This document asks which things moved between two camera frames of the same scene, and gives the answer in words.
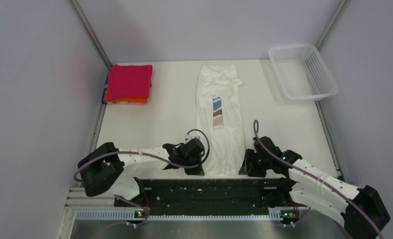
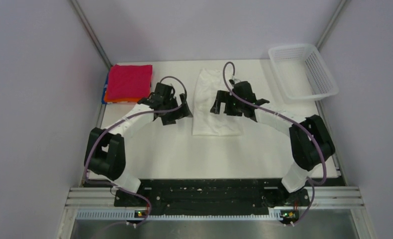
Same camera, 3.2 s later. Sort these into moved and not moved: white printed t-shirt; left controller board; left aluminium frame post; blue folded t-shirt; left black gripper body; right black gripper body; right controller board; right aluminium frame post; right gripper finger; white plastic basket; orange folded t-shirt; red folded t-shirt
Moved: left black gripper body; white printed t-shirt; right black gripper body; right gripper finger
Not moved: orange folded t-shirt; left aluminium frame post; left controller board; right controller board; blue folded t-shirt; right aluminium frame post; white plastic basket; red folded t-shirt
